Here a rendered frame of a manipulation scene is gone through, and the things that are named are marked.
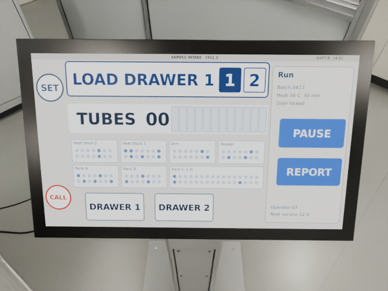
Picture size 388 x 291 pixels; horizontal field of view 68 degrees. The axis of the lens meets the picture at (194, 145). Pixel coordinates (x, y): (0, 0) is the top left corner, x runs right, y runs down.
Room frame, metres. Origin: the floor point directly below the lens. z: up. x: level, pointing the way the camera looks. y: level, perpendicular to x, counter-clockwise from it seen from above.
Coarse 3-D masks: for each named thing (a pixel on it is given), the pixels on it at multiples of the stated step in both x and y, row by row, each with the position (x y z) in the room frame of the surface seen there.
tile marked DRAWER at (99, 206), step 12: (84, 192) 0.24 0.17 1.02; (96, 192) 0.24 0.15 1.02; (108, 192) 0.24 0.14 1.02; (120, 192) 0.24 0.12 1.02; (96, 204) 0.22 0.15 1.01; (108, 204) 0.22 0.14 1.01; (120, 204) 0.22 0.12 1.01; (132, 204) 0.22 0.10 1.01; (144, 204) 0.22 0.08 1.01; (96, 216) 0.21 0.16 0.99; (108, 216) 0.21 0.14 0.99; (120, 216) 0.21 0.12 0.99; (132, 216) 0.21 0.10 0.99; (144, 216) 0.21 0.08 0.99
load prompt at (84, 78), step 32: (96, 64) 0.36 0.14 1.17; (128, 64) 0.36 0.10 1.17; (160, 64) 0.36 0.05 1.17; (192, 64) 0.36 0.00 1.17; (224, 64) 0.36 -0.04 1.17; (256, 64) 0.36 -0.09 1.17; (96, 96) 0.33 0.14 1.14; (128, 96) 0.33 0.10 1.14; (160, 96) 0.33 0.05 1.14; (192, 96) 0.33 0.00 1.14; (224, 96) 0.33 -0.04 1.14; (256, 96) 0.33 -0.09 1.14
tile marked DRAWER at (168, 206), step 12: (156, 204) 0.22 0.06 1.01; (168, 204) 0.22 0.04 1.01; (180, 204) 0.22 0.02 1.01; (192, 204) 0.22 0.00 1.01; (204, 204) 0.22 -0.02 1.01; (156, 216) 0.21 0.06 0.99; (168, 216) 0.21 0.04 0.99; (180, 216) 0.21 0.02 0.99; (192, 216) 0.21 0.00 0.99; (204, 216) 0.21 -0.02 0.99
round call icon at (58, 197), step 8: (48, 184) 0.24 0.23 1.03; (56, 184) 0.24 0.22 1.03; (64, 184) 0.24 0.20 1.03; (48, 192) 0.24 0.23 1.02; (56, 192) 0.24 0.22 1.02; (64, 192) 0.24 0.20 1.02; (48, 200) 0.23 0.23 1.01; (56, 200) 0.23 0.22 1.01; (64, 200) 0.23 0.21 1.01; (48, 208) 0.22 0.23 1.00; (56, 208) 0.22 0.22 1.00; (64, 208) 0.22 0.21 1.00; (72, 208) 0.22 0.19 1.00
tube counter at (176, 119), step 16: (144, 112) 0.32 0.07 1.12; (160, 112) 0.32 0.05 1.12; (176, 112) 0.32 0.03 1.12; (192, 112) 0.32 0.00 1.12; (208, 112) 0.32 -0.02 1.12; (224, 112) 0.32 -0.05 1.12; (240, 112) 0.31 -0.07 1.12; (256, 112) 0.31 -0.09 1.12; (144, 128) 0.30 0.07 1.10; (160, 128) 0.30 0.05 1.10; (176, 128) 0.30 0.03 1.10; (192, 128) 0.30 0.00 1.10; (208, 128) 0.30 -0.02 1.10; (224, 128) 0.30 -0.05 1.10; (240, 128) 0.30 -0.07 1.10; (256, 128) 0.30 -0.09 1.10
